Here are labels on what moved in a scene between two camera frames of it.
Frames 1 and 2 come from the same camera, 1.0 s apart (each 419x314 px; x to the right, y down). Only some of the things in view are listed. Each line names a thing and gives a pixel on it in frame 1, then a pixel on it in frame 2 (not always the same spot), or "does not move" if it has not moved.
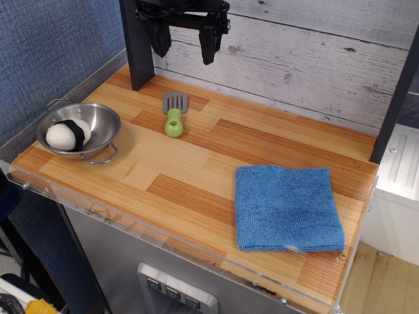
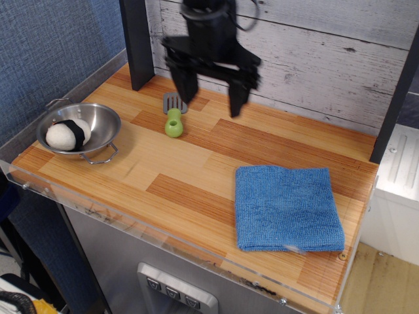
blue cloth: x=287 y=208 does not move
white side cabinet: x=391 y=223 does not move
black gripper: x=209 y=16 -> x=211 y=35
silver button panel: x=164 y=293 does not move
